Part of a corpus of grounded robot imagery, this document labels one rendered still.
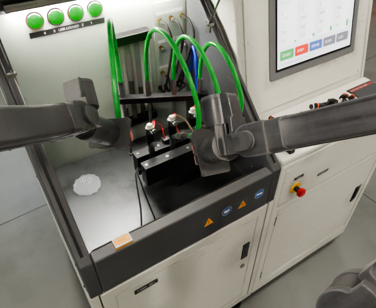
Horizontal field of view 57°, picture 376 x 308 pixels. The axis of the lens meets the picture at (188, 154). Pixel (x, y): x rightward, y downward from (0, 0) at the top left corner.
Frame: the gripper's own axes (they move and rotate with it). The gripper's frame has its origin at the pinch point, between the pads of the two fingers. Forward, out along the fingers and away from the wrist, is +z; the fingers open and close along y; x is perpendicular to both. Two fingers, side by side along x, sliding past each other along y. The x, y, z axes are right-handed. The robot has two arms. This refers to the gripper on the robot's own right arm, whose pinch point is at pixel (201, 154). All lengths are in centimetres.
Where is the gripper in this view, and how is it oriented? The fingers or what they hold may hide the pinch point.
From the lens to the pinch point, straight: 83.8
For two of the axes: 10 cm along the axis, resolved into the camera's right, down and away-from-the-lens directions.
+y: -2.0, -9.8, 0.4
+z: -2.0, 0.8, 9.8
